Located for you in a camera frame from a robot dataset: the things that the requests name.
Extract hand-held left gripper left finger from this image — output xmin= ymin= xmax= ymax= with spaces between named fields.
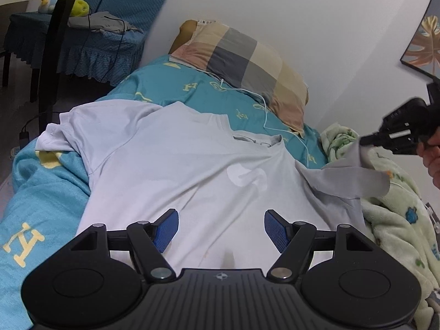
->
xmin=60 ymin=208 xmax=180 ymax=281

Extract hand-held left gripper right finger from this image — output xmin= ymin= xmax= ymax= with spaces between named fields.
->
xmin=264 ymin=209 xmax=382 ymax=281

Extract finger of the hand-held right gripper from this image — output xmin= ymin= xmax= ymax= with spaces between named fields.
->
xmin=359 ymin=131 xmax=387 ymax=148

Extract white t-shirt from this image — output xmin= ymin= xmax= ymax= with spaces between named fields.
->
xmin=36 ymin=100 xmax=391 ymax=269

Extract person's right hand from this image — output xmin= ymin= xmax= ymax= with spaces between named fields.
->
xmin=416 ymin=133 xmax=440 ymax=189

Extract green fleece printed blanket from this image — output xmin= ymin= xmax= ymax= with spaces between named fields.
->
xmin=320 ymin=122 xmax=440 ymax=330

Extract teal printed bed sheet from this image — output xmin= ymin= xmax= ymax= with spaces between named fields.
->
xmin=0 ymin=54 xmax=329 ymax=330

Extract checkered pillow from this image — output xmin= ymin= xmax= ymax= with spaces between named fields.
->
xmin=170 ymin=22 xmax=309 ymax=134

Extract blue covered chair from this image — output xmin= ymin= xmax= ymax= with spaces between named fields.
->
xmin=2 ymin=10 xmax=52 ymax=103
xmin=51 ymin=0 xmax=181 ymax=88

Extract white table with black legs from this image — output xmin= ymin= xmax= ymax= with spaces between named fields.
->
xmin=0 ymin=0 xmax=86 ymax=134

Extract brown pillow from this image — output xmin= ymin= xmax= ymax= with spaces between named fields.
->
xmin=168 ymin=20 xmax=198 ymax=55

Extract grey cloth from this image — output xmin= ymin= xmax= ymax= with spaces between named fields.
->
xmin=67 ymin=11 xmax=143 ymax=35

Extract green plush toy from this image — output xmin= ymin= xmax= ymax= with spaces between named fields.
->
xmin=70 ymin=0 xmax=90 ymax=18

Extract leaf wall picture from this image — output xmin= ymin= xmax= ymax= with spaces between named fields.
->
xmin=400 ymin=14 xmax=440 ymax=80

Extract white charging cable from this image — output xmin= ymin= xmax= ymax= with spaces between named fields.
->
xmin=210 ymin=79 xmax=310 ymax=166

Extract black cable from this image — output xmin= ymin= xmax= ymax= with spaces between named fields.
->
xmin=87 ymin=0 xmax=128 ymax=76

